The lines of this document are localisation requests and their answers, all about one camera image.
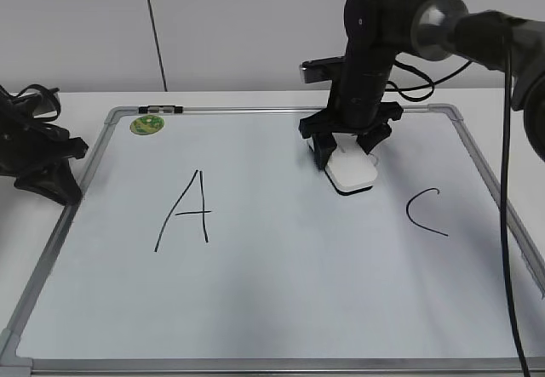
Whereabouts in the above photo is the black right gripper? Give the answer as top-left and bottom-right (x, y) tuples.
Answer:
(299, 43), (402, 170)

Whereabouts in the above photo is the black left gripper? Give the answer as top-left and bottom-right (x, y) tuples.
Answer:
(1, 91), (89, 205)

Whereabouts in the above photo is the white board eraser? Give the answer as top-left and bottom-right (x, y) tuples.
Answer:
(306, 134), (378, 196)

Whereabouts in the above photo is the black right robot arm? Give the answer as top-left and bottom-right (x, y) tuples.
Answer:
(299, 0), (544, 169)

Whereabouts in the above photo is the round green magnet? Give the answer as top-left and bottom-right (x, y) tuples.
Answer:
(129, 115), (164, 136)

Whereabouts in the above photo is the black silver hanging clip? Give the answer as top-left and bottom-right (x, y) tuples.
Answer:
(138, 105), (184, 115)

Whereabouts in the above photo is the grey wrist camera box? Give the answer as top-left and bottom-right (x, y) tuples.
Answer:
(299, 56), (345, 84)

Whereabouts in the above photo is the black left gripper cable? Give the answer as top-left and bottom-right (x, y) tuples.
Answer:
(0, 85), (63, 125)

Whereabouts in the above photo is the white board with grey frame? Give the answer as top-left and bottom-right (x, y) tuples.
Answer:
(1, 105), (519, 375)

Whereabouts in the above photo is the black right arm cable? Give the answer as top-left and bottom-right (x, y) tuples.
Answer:
(381, 0), (533, 377)

